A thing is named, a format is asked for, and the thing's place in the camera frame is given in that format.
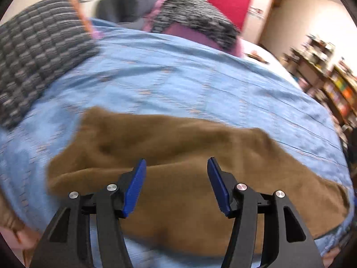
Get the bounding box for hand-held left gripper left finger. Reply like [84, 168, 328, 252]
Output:
[29, 159, 147, 268]

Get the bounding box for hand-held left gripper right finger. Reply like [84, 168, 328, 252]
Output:
[207, 157, 325, 268]

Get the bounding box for brown fleece pants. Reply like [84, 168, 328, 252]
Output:
[46, 107, 350, 257]

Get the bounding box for blue checked blanket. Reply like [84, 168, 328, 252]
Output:
[0, 18, 355, 268]

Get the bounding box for light grey bedspread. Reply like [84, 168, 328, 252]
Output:
[240, 39, 299, 87]

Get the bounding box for dark wooden desk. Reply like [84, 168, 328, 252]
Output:
[284, 47, 327, 90]

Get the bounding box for wooden bookshelf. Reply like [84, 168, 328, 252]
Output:
[321, 61, 357, 129]

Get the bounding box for dark plaid cloth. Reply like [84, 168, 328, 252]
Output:
[0, 0, 101, 130]

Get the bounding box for leopard print cloth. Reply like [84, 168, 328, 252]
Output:
[152, 0, 242, 55]

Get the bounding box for small wooden desk shelf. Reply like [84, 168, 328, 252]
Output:
[305, 33, 335, 59]

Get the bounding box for orange striped cloth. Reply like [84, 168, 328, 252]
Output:
[68, 0, 105, 40]

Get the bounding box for wooden wardrobe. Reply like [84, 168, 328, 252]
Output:
[243, 0, 279, 45]

